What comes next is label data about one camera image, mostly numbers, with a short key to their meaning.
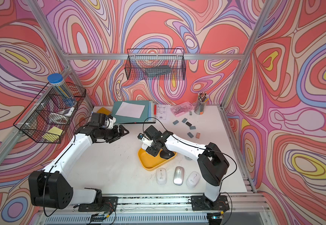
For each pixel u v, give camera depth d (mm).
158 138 639
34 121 671
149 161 847
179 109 1180
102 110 1113
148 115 1113
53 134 637
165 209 731
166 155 888
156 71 886
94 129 592
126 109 1165
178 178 819
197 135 1017
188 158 886
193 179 797
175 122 1087
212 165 452
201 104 1076
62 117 706
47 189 403
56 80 703
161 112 1155
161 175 804
